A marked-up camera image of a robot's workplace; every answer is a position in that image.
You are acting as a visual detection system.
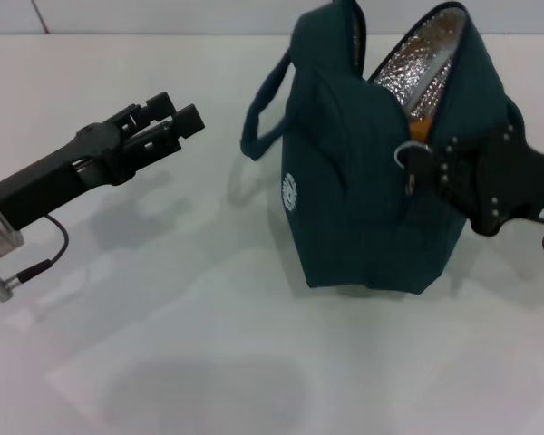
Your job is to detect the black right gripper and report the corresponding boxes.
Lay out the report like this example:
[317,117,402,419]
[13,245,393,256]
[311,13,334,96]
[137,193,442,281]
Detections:
[403,121,544,237]

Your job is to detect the dark teal lunch bag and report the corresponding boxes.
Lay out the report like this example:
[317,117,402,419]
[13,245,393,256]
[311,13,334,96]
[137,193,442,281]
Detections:
[239,0,525,295]

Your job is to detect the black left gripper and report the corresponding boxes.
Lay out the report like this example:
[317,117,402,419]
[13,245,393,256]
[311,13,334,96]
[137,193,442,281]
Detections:
[0,92,206,230]

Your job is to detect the orange yellow pear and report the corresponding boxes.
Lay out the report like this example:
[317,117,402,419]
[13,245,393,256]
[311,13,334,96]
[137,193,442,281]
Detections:
[410,116,434,141]

